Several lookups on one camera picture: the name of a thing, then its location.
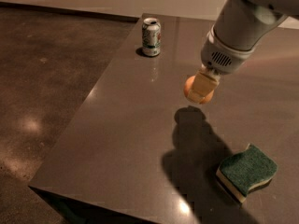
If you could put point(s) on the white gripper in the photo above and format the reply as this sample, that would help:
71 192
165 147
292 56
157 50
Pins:
220 59

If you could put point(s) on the orange fruit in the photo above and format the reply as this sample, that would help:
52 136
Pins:
196 91

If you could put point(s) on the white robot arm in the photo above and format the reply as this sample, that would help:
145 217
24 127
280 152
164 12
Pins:
257 17

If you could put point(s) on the green and yellow sponge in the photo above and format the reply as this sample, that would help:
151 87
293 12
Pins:
246 171

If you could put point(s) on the green and white soda can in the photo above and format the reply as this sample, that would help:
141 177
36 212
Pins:
151 37

